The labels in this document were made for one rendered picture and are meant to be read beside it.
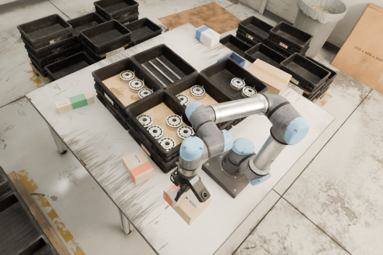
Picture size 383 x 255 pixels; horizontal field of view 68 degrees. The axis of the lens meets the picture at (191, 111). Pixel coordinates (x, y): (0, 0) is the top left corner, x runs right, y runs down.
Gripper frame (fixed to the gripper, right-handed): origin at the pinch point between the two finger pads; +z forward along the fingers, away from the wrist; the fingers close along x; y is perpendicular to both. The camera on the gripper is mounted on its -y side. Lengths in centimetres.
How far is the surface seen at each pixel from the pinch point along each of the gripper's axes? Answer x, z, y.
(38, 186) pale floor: 38, 109, 115
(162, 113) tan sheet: -38, 27, 58
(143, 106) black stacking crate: -30, 21, 66
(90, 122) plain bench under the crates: -5, 39, 90
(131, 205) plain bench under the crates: 9.7, 39.8, 27.7
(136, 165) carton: -5, 32, 41
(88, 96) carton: -14, 33, 106
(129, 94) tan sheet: -33, 27, 85
